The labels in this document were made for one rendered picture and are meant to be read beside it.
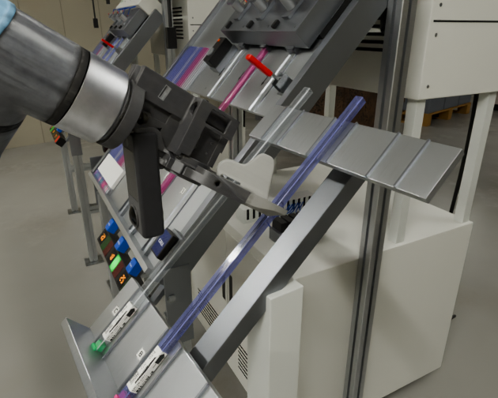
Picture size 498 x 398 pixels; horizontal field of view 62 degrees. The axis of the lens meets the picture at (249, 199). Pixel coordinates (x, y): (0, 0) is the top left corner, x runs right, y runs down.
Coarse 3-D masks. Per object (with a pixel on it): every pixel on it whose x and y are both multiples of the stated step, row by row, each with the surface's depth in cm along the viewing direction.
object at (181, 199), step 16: (160, 176) 101; (176, 176) 95; (112, 192) 116; (176, 192) 91; (192, 192) 87; (208, 192) 82; (128, 208) 104; (176, 208) 88; (192, 208) 83; (128, 224) 99; (176, 224) 84; (144, 240) 90
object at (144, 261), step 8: (96, 184) 122; (104, 192) 116; (104, 200) 111; (112, 208) 105; (112, 216) 102; (120, 216) 102; (120, 224) 97; (128, 232) 93; (128, 240) 90; (136, 240) 92; (136, 248) 86; (136, 256) 84; (144, 256) 84; (144, 264) 80
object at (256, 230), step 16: (352, 112) 57; (336, 128) 57; (320, 144) 57; (304, 160) 57; (304, 176) 56; (288, 192) 55; (256, 224) 55; (256, 240) 55; (240, 256) 54; (224, 272) 54; (208, 288) 53; (192, 304) 54; (192, 320) 53; (176, 336) 52
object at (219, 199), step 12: (300, 96) 66; (288, 108) 66; (288, 120) 65; (276, 132) 65; (264, 144) 64; (252, 156) 64; (216, 204) 63; (204, 216) 63; (192, 228) 63; (180, 240) 63; (192, 240) 63; (180, 252) 62; (168, 264) 62; (156, 276) 61; (144, 288) 61; (132, 300) 61
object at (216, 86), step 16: (352, 0) 83; (224, 16) 128; (208, 32) 131; (240, 48) 108; (256, 48) 101; (272, 48) 96; (304, 48) 86; (240, 64) 103; (272, 64) 92; (288, 64) 86; (304, 64) 83; (208, 80) 111; (224, 80) 104; (256, 80) 93; (272, 80) 88; (208, 96) 106; (224, 96) 99; (240, 96) 94; (256, 96) 89; (272, 96) 85; (256, 112) 86
